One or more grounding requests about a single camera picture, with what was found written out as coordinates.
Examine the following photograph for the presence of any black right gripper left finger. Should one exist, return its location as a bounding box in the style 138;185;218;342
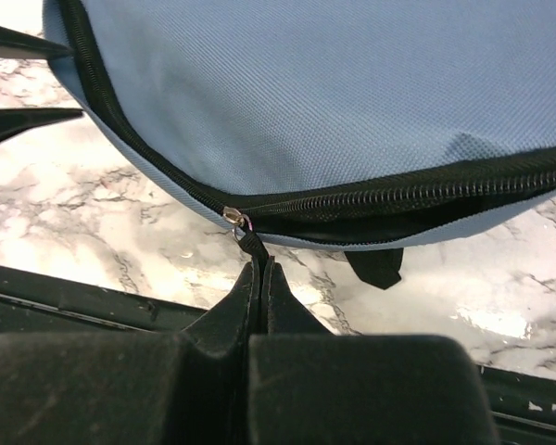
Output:
0;263;260;444

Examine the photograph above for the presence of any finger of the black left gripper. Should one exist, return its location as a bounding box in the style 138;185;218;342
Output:
0;26;72;60
0;108;83;143

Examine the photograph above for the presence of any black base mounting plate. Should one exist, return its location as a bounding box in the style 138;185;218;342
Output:
0;261;556;445

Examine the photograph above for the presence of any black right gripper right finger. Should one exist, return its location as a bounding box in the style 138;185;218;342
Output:
247;261;496;444

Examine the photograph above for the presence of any blue student backpack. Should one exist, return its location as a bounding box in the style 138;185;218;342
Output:
43;1;556;288

